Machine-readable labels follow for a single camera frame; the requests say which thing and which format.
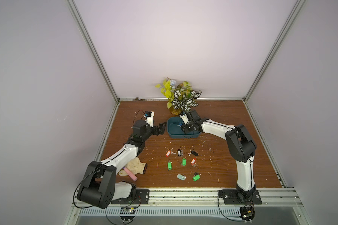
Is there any teal storage box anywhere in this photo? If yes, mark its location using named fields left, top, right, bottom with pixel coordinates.
left=166, top=117, right=201, bottom=139

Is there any red tag key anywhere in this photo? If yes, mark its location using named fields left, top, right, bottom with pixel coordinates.
left=165, top=151, right=176, bottom=157
left=191, top=158, right=197, bottom=166

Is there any black tag key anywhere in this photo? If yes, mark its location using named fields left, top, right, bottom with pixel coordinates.
left=177, top=149, right=183, bottom=157

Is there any mint tag key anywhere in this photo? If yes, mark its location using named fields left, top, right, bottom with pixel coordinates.
left=177, top=174, right=186, bottom=181

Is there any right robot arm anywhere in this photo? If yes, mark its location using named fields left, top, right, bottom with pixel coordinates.
left=180, top=110, right=257, bottom=203

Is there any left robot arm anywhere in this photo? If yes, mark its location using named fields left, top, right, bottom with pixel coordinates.
left=73, top=120, right=167, bottom=209

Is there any vase with artificial plant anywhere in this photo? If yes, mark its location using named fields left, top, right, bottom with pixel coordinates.
left=155, top=78, right=202, bottom=116

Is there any pink purple brush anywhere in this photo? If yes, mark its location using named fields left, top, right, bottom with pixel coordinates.
left=123, top=167, right=138, bottom=182

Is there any left controller board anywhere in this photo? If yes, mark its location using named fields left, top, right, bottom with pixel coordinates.
left=119, top=207, right=137, bottom=224

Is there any controller board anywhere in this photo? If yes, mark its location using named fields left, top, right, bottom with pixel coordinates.
left=239, top=205, right=255, bottom=223
left=119, top=207, right=137, bottom=224

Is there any right controller board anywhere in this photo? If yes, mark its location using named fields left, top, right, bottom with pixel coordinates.
left=239, top=205, right=255, bottom=223

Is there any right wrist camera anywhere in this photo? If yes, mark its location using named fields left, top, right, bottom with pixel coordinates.
left=179, top=114, right=189, bottom=124

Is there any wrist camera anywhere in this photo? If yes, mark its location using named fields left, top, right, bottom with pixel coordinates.
left=144, top=111, right=155, bottom=127
left=179, top=114, right=189, bottom=124

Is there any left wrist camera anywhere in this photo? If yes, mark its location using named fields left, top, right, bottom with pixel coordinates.
left=144, top=111, right=155, bottom=127

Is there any aluminium front rail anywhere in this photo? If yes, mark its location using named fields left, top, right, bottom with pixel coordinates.
left=109, top=188, right=303, bottom=207

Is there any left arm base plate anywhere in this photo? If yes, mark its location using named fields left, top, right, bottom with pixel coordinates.
left=111, top=189, right=150, bottom=205

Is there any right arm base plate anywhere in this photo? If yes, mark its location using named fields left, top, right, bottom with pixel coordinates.
left=218, top=189, right=263, bottom=205

